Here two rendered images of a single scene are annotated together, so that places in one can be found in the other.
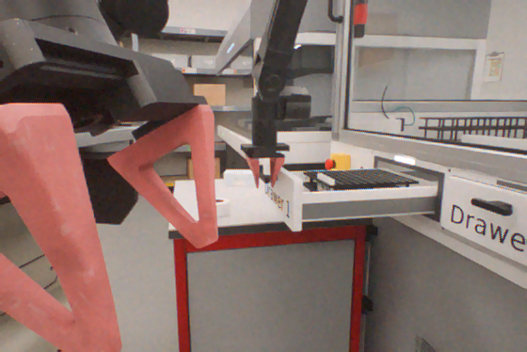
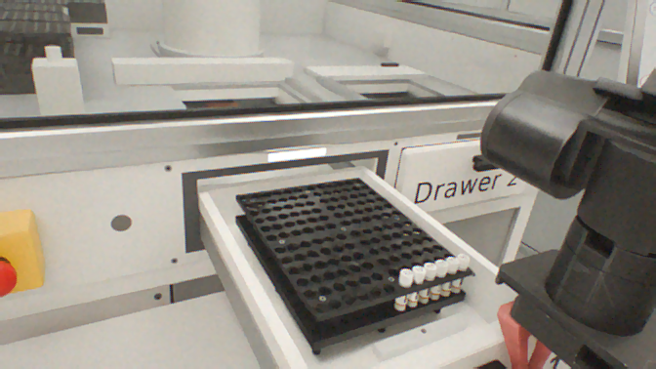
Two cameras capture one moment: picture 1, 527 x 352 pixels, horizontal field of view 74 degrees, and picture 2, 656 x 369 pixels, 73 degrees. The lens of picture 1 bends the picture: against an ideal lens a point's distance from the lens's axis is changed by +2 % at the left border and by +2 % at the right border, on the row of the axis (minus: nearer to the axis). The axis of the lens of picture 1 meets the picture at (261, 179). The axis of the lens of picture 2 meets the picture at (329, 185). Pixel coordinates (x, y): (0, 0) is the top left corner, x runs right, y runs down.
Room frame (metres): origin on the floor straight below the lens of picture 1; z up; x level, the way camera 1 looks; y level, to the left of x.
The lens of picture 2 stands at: (1.02, 0.15, 1.16)
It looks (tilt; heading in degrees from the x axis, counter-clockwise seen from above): 26 degrees down; 251
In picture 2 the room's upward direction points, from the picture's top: 6 degrees clockwise
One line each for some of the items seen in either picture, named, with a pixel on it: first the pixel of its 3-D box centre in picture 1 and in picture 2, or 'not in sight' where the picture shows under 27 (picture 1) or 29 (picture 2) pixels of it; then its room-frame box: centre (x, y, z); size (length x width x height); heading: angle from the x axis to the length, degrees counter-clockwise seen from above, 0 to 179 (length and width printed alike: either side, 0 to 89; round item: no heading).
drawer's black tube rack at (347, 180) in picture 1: (356, 188); (340, 253); (0.86, -0.24, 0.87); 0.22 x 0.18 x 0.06; 102
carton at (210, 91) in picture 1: (208, 96); not in sight; (4.68, 0.70, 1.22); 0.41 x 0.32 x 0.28; 109
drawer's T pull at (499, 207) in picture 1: (496, 206); (486, 161); (0.57, -0.40, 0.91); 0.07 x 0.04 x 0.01; 12
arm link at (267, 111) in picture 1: (266, 108); (636, 185); (0.78, -0.01, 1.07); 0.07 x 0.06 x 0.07; 103
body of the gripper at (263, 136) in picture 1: (264, 136); (604, 278); (0.78, -0.01, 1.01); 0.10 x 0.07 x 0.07; 102
